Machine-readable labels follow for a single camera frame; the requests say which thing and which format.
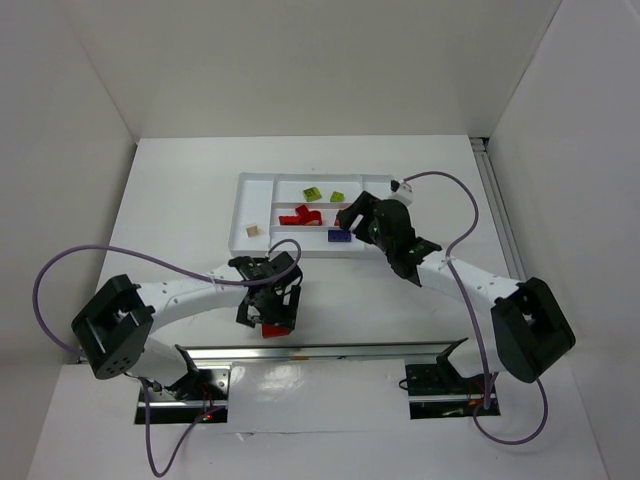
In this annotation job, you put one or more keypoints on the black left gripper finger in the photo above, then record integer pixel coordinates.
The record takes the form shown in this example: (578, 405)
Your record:
(252, 313)
(291, 307)

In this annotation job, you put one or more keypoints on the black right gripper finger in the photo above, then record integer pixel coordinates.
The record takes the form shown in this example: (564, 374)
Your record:
(362, 232)
(360, 211)

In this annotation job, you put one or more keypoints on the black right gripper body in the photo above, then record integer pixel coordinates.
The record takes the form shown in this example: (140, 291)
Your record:
(362, 215)

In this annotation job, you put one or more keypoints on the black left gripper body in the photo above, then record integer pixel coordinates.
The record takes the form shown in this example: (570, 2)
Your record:
(270, 304)

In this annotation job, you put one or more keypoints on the purple lego plate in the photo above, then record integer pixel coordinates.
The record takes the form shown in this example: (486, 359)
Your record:
(339, 236)

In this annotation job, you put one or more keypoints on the lime green square lego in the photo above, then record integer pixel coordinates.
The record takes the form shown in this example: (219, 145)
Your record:
(337, 197)

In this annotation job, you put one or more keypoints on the small red sloped lego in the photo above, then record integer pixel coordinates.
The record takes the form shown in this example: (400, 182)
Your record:
(274, 331)

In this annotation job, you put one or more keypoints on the red lego cluster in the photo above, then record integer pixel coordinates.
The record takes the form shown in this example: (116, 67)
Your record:
(302, 216)

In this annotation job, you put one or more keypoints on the lime green sloped lego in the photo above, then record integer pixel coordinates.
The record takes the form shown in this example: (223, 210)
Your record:
(312, 194)

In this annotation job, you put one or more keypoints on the white lego cube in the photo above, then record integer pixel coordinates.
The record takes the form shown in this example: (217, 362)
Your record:
(252, 230)

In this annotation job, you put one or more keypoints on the red rounded lego brick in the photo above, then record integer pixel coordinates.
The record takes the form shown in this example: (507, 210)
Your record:
(315, 218)

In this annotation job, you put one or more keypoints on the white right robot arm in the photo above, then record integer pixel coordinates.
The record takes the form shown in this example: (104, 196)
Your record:
(518, 326)

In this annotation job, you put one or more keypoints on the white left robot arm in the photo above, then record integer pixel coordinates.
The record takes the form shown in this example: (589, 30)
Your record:
(115, 327)

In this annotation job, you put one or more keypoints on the white compartment tray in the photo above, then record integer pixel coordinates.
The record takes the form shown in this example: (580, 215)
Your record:
(262, 197)

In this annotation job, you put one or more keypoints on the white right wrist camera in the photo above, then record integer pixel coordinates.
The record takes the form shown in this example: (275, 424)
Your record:
(401, 191)

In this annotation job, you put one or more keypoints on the aluminium front rail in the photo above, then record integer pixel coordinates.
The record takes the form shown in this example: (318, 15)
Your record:
(403, 350)

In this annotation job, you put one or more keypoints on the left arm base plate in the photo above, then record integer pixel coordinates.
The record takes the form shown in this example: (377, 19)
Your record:
(207, 400)

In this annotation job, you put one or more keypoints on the aluminium side rail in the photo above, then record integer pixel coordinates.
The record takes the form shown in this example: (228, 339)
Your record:
(497, 207)

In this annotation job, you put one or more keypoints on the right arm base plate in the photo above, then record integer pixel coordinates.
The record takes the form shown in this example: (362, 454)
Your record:
(435, 393)

